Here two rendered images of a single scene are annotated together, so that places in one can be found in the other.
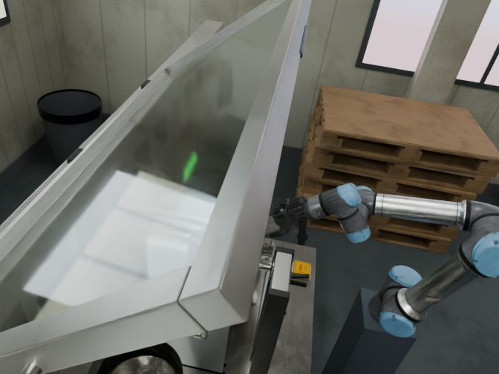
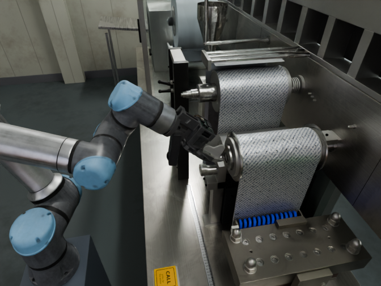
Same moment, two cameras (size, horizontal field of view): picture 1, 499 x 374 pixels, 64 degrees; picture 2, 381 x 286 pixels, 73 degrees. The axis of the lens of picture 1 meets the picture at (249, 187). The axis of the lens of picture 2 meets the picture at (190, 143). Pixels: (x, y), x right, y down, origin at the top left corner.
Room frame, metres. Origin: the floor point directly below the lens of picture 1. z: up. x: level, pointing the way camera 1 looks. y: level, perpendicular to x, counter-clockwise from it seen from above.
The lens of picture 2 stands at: (1.56, -0.29, 1.75)
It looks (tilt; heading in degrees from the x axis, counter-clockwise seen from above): 38 degrees down; 165
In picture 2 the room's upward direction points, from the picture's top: straight up
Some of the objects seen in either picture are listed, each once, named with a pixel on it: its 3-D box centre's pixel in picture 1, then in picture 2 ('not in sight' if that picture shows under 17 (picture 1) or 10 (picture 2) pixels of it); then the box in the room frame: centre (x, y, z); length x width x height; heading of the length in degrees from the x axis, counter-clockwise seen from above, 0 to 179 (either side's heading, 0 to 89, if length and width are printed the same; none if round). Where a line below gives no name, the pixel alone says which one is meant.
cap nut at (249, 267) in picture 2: not in sight; (250, 264); (1.26, -0.04, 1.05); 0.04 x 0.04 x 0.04
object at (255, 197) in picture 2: not in sight; (271, 196); (1.11, 0.09, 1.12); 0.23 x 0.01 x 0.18; 86
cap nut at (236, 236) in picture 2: not in sight; (236, 234); (1.17, -0.05, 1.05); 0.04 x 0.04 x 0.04
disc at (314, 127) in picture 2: not in sight; (310, 147); (1.05, 0.22, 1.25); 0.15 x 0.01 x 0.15; 176
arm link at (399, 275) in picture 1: (402, 286); (39, 235); (1.03, -0.62, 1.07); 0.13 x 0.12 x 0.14; 163
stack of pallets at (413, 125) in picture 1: (381, 165); not in sight; (2.89, -1.06, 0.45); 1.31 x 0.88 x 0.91; 87
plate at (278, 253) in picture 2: not in sight; (292, 249); (1.23, 0.12, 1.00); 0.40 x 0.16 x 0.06; 86
